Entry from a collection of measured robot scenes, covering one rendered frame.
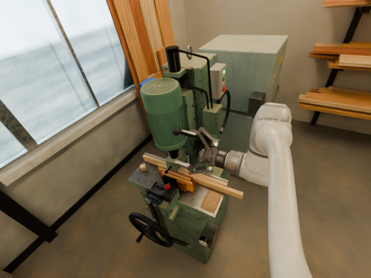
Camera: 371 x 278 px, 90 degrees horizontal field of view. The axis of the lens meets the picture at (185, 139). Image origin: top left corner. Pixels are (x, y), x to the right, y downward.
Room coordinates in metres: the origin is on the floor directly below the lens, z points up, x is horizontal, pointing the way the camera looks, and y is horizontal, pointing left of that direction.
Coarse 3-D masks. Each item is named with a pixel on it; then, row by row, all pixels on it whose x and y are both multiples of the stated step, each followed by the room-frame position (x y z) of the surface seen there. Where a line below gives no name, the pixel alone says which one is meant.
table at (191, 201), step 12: (156, 168) 0.84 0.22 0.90; (132, 180) 0.77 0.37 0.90; (144, 180) 0.76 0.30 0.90; (156, 180) 0.74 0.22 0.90; (180, 192) 0.63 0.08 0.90; (192, 192) 0.62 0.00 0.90; (204, 192) 0.61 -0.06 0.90; (216, 192) 0.60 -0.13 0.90; (180, 204) 0.57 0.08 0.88; (192, 204) 0.55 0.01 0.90; (204, 216) 0.49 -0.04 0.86; (216, 216) 0.47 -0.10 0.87
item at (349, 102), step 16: (336, 0) 1.92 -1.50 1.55; (352, 0) 1.81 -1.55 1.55; (368, 0) 1.69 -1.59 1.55; (352, 32) 2.05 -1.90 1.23; (320, 48) 1.95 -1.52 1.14; (336, 48) 1.88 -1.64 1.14; (352, 48) 1.82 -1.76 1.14; (368, 48) 1.76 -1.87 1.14; (336, 64) 1.74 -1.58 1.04; (352, 64) 1.62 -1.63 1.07; (368, 64) 1.55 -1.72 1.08; (304, 96) 1.91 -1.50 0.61; (320, 96) 1.83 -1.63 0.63; (336, 96) 1.78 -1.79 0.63; (352, 96) 1.74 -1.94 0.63; (368, 96) 1.69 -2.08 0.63; (320, 112) 2.04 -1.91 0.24; (336, 112) 1.63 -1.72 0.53; (352, 112) 1.57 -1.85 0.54; (368, 112) 1.49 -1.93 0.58
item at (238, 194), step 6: (186, 174) 0.72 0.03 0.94; (192, 174) 0.72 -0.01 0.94; (198, 180) 0.67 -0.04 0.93; (204, 180) 0.66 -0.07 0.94; (210, 186) 0.63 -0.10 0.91; (216, 186) 0.61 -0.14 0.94; (222, 186) 0.60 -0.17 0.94; (222, 192) 0.59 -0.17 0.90; (228, 192) 0.57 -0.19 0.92; (234, 192) 0.56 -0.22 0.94; (240, 192) 0.55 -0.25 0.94; (240, 198) 0.54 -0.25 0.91
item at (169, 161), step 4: (180, 148) 0.82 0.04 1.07; (184, 148) 0.82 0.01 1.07; (180, 152) 0.79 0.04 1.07; (184, 152) 0.79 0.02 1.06; (168, 156) 0.77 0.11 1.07; (180, 156) 0.76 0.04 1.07; (184, 156) 0.79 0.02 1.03; (168, 160) 0.74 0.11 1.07; (172, 160) 0.74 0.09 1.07; (176, 160) 0.73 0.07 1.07; (180, 160) 0.74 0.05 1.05; (184, 160) 0.78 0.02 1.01; (168, 164) 0.73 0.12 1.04; (172, 164) 0.71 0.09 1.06; (176, 164) 0.71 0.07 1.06; (180, 164) 0.74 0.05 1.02; (172, 168) 0.72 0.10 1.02; (176, 168) 0.70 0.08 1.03
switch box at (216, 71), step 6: (216, 66) 0.96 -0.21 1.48; (222, 66) 0.94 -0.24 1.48; (210, 72) 0.92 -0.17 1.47; (216, 72) 0.90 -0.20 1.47; (222, 72) 0.93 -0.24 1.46; (216, 78) 0.90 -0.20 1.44; (216, 84) 0.90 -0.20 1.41; (222, 84) 0.93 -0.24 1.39; (216, 90) 0.90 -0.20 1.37; (216, 96) 0.90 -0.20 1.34
